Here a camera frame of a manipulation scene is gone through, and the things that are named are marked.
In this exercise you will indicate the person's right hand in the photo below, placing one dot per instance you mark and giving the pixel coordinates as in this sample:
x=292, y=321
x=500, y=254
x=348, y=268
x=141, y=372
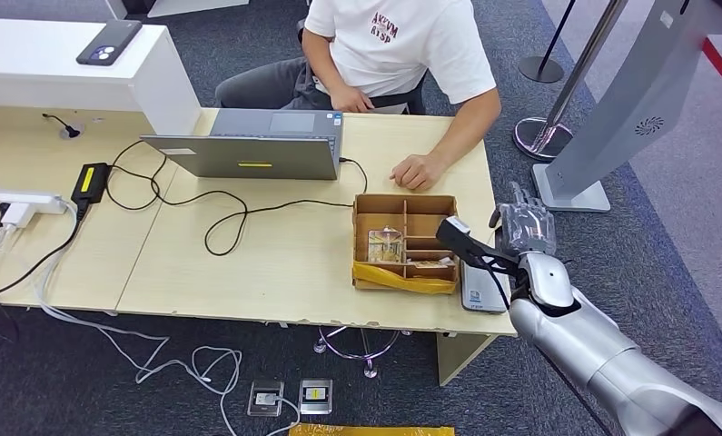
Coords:
x=350, y=99

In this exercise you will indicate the person's left hand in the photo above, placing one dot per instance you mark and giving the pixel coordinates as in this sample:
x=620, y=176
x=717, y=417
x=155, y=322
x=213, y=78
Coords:
x=418, y=173

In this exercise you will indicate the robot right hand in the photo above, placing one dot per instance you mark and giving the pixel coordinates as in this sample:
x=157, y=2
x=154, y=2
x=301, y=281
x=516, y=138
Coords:
x=529, y=228

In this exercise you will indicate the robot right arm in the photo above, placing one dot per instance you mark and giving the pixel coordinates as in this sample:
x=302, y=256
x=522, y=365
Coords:
x=577, y=337

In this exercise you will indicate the person's left forearm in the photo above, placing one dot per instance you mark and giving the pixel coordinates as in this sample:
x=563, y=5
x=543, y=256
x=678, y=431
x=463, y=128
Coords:
x=466, y=129

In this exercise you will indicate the person's right forearm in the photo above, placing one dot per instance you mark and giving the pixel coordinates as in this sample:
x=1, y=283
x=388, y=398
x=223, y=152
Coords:
x=324, y=69

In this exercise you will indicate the person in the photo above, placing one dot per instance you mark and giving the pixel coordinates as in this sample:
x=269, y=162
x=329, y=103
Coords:
x=396, y=48

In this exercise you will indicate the patterned room key card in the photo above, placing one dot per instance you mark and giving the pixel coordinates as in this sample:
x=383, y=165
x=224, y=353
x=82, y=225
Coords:
x=430, y=263
x=386, y=245

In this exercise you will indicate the white card reader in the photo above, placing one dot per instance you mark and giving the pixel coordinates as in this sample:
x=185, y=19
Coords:
x=481, y=295

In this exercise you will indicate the cardboard organiser box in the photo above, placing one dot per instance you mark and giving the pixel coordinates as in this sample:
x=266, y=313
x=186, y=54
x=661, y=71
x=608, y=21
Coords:
x=378, y=210

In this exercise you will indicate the grey laptop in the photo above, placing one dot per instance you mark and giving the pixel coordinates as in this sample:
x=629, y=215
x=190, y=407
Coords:
x=252, y=157

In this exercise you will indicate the wooden desk side panel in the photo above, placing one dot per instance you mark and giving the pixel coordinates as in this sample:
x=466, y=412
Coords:
x=457, y=355

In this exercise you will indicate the grey kiosk stand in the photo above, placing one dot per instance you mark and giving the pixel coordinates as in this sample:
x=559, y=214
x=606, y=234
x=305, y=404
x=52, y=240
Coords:
x=631, y=96

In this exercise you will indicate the white furniture panel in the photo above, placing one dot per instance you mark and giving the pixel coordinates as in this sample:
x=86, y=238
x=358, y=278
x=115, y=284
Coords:
x=192, y=5

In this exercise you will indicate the chrome chair base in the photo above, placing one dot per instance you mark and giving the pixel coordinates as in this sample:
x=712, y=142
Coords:
x=369, y=368

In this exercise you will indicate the silver floor socket yellow label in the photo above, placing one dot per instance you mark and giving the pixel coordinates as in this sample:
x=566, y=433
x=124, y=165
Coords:
x=315, y=396

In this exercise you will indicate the dark smartphone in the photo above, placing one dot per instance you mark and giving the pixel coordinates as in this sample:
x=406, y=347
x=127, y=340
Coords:
x=109, y=42

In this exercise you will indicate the yellow floor tape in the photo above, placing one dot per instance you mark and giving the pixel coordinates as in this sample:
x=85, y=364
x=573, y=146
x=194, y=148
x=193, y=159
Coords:
x=369, y=431

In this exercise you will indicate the silver floor socket with plug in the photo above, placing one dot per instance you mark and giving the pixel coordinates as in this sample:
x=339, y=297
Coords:
x=265, y=398

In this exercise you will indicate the black laptop power adapter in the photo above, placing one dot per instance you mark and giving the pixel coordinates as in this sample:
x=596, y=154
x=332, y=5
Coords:
x=90, y=182

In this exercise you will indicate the white power strip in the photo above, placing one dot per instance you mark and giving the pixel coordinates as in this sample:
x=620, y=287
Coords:
x=23, y=200

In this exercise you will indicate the white plug charger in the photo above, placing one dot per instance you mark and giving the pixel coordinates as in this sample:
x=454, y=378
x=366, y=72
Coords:
x=17, y=215

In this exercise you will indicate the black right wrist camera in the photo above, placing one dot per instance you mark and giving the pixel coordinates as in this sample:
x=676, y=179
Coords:
x=457, y=236

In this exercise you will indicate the black stanchion post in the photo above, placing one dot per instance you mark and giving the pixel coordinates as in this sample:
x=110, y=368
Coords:
x=541, y=70

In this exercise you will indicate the chrome stanchion post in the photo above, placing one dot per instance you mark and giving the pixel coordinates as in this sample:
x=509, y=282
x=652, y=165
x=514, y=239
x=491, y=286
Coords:
x=577, y=66

